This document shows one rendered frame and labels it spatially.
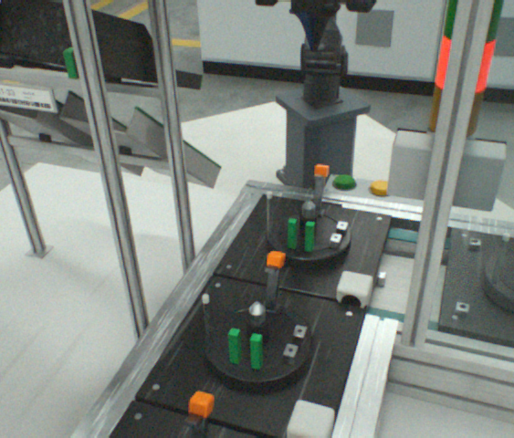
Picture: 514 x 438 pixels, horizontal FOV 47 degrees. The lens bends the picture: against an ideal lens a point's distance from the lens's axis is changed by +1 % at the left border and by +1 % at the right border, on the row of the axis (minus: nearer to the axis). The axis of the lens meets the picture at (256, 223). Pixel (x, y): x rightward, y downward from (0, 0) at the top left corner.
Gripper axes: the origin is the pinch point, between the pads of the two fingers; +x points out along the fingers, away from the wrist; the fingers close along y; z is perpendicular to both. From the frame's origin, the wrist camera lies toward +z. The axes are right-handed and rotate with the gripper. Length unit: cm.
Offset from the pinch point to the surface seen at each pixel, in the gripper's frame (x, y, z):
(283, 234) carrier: 26.8, 1.3, 20.8
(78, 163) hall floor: 122, -165, -137
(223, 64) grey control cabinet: 112, -138, -279
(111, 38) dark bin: -6.2, -18.2, 31.0
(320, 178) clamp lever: 19.3, 5.5, 14.0
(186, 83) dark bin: 4.7, -15.7, 16.5
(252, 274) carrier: 29.0, -1.0, 29.3
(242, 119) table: 39, -31, -44
